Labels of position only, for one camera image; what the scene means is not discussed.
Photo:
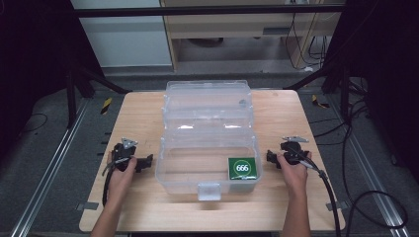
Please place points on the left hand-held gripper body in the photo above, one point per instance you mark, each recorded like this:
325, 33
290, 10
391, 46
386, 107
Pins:
124, 152

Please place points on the aluminium floor rail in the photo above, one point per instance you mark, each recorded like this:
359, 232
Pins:
49, 168
369, 171

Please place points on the grey metal table bracket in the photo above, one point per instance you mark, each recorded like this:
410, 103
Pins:
336, 206
87, 206

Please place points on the person's left hand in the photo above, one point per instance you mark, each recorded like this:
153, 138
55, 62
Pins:
121, 181

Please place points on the dark curtain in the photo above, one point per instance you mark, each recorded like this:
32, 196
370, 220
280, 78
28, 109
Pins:
33, 49
385, 65

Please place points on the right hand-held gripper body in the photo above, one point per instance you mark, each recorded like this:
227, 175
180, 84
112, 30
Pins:
293, 150

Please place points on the yellow black striped tape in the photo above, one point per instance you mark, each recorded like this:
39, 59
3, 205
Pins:
106, 105
318, 102

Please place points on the small green box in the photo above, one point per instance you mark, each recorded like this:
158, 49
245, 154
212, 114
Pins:
242, 168

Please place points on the black horizontal bar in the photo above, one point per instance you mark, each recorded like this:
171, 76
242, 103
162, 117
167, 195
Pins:
204, 11

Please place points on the black metal stand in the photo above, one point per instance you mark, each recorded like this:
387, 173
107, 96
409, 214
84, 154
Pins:
344, 95
70, 98

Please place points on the light wooden desk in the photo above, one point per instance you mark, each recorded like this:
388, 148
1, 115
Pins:
230, 26

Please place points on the white cabinet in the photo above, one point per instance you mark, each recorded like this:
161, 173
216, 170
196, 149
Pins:
125, 42

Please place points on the clear plastic storage box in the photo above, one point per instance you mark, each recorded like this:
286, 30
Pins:
207, 108

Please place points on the person's right hand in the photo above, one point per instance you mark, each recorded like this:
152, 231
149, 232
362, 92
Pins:
293, 177

